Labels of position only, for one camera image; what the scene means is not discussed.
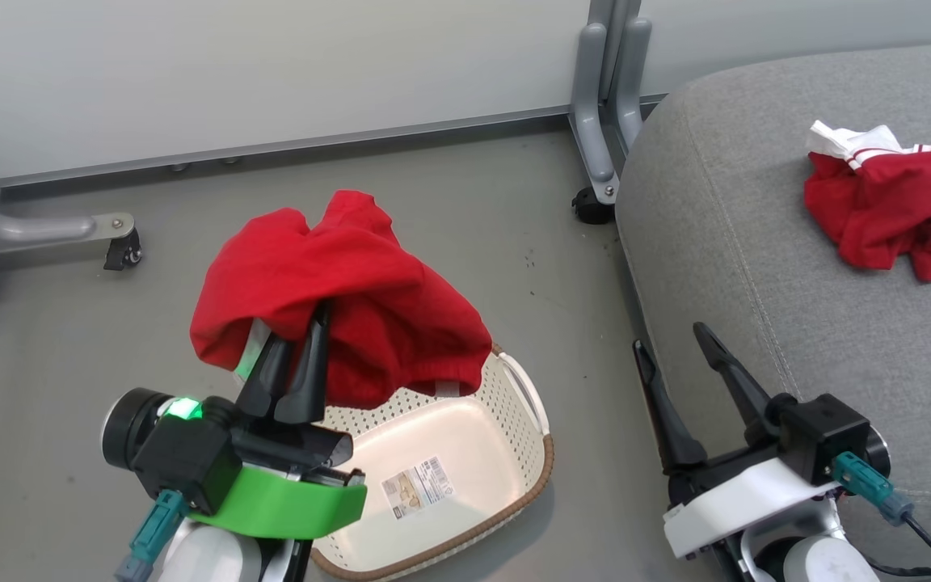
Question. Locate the grey partition base rail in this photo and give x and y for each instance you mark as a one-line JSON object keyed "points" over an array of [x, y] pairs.
{"points": [[271, 148]]}

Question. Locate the grey fabric sofa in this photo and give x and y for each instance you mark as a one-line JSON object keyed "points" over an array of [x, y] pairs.
{"points": [[756, 242]]}

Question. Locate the grey partition leg single foot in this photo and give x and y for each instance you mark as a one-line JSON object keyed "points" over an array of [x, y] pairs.
{"points": [[37, 229]]}

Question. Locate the paper label sticker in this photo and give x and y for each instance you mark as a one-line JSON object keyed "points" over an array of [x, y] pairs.
{"points": [[417, 487]]}

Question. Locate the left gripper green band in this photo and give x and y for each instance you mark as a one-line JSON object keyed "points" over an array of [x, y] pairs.
{"points": [[280, 505]]}

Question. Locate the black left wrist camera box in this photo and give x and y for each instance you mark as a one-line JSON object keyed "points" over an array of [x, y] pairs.
{"points": [[187, 461]]}

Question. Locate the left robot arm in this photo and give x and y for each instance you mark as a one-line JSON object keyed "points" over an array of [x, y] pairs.
{"points": [[215, 558]]}

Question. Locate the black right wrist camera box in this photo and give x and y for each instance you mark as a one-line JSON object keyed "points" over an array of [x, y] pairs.
{"points": [[821, 436]]}

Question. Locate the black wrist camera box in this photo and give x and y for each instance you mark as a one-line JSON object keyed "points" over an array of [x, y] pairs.
{"points": [[821, 436], [187, 461]]}

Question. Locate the grey partition leg double foot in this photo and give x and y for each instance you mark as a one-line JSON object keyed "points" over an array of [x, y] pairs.
{"points": [[591, 121]]}

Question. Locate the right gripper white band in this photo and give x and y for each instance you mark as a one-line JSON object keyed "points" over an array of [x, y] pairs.
{"points": [[732, 501]]}

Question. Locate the white perforated laundry basket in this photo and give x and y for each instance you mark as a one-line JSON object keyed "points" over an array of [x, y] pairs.
{"points": [[449, 436]]}

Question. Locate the red jersey with white stripes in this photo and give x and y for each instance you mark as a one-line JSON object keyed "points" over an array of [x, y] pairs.
{"points": [[886, 202]]}

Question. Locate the black caster wheel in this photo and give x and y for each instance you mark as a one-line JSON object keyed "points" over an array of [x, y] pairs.
{"points": [[124, 252], [592, 208]]}

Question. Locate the plain red garment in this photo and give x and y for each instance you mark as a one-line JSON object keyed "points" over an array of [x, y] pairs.
{"points": [[368, 307]]}

